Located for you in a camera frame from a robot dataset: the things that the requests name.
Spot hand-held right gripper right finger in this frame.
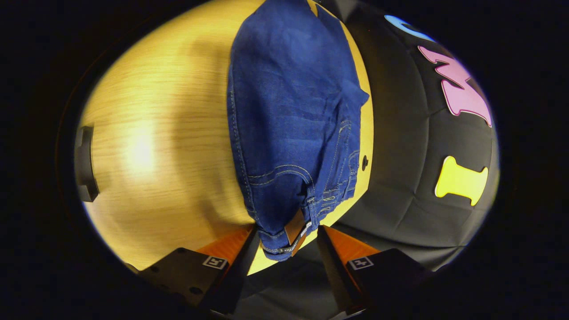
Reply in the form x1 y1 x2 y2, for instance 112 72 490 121
316 225 431 320

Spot dark bracket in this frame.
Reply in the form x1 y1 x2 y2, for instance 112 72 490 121
74 126 100 203

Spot blue jeans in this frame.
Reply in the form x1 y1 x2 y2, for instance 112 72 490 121
227 0 370 262

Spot black backdrop cloth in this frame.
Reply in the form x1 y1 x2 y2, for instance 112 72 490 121
231 0 501 320

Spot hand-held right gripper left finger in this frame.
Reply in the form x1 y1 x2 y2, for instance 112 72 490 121
138 224 260 315

